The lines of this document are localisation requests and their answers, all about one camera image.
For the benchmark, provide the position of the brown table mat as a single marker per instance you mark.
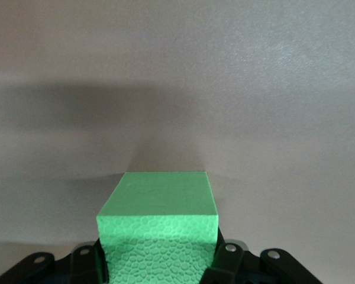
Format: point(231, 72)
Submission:
point(254, 88)

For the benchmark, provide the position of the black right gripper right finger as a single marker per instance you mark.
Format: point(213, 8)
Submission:
point(254, 269)

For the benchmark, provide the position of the green foam cube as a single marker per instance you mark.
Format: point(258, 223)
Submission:
point(156, 213)

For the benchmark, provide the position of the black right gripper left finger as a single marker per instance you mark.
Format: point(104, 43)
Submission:
point(62, 269)

